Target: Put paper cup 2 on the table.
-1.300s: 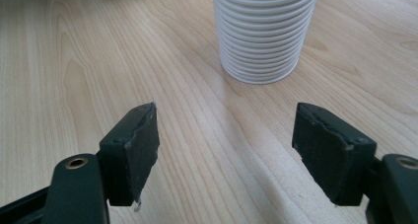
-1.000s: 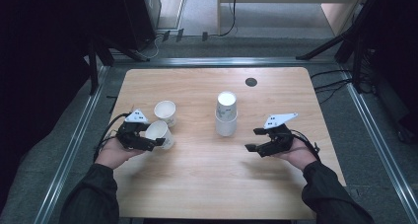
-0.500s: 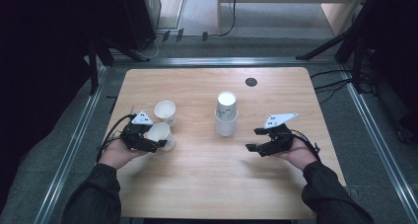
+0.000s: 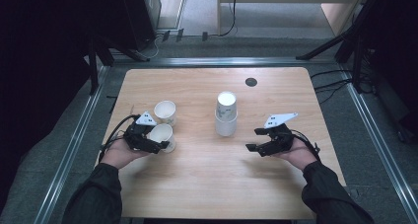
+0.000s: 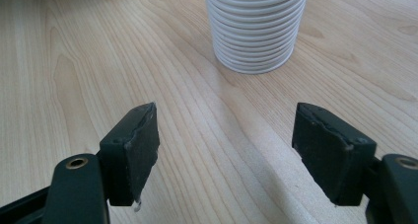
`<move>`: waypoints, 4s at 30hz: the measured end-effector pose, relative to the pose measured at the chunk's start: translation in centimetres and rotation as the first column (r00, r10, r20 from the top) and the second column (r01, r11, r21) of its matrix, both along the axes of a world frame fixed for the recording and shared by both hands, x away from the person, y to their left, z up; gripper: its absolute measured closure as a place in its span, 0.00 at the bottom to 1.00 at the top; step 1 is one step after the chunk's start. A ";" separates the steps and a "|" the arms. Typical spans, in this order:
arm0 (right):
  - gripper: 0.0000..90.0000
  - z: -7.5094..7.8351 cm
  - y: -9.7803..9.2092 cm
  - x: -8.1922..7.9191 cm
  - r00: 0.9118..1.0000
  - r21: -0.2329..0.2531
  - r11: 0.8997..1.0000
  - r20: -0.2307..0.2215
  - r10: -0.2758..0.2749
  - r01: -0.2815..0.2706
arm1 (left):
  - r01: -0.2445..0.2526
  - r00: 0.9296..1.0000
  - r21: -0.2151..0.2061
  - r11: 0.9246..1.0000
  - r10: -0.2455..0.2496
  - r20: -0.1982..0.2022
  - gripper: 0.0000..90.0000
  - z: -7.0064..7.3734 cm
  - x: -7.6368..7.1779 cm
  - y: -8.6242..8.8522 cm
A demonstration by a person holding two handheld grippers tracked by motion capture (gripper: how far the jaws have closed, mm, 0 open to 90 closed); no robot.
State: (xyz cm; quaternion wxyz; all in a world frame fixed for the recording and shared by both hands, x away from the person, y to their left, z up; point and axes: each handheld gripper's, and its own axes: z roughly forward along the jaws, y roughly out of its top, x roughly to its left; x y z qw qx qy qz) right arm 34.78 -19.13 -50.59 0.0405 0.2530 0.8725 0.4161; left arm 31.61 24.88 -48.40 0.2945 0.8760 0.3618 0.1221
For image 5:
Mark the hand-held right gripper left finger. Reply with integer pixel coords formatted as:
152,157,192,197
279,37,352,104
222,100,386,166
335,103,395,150
99,102,162,207

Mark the stack of white paper cups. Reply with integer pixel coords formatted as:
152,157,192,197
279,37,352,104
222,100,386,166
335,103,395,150
203,0,311,75

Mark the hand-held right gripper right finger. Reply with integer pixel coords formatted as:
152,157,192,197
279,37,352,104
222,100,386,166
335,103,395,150
291,102,378,207

